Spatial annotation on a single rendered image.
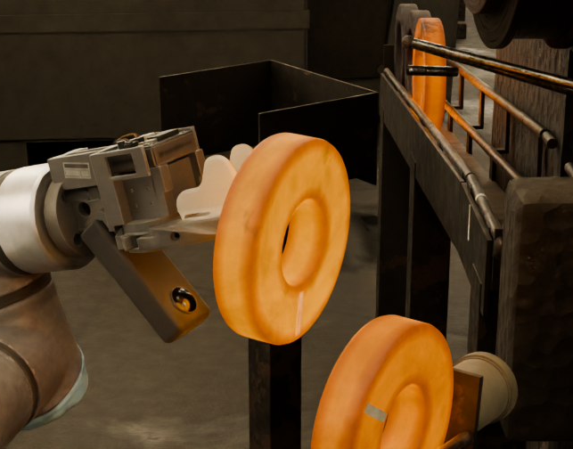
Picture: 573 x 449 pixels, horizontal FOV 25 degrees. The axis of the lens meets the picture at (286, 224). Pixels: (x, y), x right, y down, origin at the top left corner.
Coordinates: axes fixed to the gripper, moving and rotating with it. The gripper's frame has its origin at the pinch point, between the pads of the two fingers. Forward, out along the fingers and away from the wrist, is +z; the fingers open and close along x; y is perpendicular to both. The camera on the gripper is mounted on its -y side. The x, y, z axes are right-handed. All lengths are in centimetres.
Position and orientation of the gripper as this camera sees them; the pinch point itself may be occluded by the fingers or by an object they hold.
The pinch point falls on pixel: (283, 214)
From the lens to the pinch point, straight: 95.7
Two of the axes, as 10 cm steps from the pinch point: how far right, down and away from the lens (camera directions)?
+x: 5.0, -2.8, 8.2
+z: 8.3, -1.0, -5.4
